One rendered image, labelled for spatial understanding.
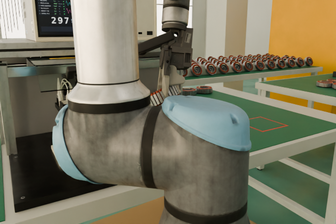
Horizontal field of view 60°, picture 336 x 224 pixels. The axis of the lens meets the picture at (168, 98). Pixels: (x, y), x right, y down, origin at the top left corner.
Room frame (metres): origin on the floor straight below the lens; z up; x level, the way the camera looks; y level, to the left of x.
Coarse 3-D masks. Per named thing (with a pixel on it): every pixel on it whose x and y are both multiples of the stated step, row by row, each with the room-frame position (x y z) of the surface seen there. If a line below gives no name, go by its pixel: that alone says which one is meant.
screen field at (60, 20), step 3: (51, 18) 0.97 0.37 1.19; (54, 18) 0.97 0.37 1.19; (57, 18) 0.98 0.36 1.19; (60, 18) 0.98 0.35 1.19; (63, 18) 0.99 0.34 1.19; (66, 18) 0.99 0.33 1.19; (51, 21) 0.97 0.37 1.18; (54, 21) 0.97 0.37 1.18; (57, 21) 0.98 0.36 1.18; (60, 21) 0.98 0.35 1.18; (63, 21) 0.99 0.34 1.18; (66, 21) 0.99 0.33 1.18; (69, 21) 1.00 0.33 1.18
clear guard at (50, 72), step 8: (48, 56) 0.98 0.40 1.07; (56, 56) 0.98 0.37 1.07; (64, 56) 0.98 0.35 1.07; (72, 56) 0.98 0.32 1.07; (40, 64) 0.74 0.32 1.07; (48, 64) 0.74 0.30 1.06; (56, 64) 0.75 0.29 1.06; (64, 64) 0.76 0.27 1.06; (72, 64) 0.77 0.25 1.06; (40, 72) 0.72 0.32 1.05; (48, 72) 0.73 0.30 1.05; (56, 72) 0.73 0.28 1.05; (64, 72) 0.74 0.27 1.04; (40, 80) 0.70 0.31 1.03; (48, 80) 0.71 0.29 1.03; (56, 80) 0.72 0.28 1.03; (64, 80) 0.73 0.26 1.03; (72, 80) 0.73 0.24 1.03; (40, 88) 0.68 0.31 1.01; (48, 88) 0.69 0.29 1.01; (56, 88) 0.70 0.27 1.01; (64, 88) 0.71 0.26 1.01; (72, 88) 0.72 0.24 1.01
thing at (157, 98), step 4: (160, 88) 0.83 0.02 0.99; (168, 88) 0.75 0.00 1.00; (172, 88) 0.75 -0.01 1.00; (176, 88) 0.77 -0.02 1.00; (156, 92) 0.74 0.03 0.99; (160, 92) 0.74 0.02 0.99; (168, 92) 0.74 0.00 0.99; (172, 92) 0.75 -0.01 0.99; (176, 92) 0.76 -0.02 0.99; (152, 96) 0.74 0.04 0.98; (156, 96) 0.73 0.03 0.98; (160, 96) 0.73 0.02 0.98; (164, 96) 0.74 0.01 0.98; (152, 100) 0.74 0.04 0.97; (156, 100) 0.73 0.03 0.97; (160, 100) 0.73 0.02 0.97; (152, 104) 0.74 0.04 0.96; (156, 104) 0.73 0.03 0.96; (160, 104) 0.74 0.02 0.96
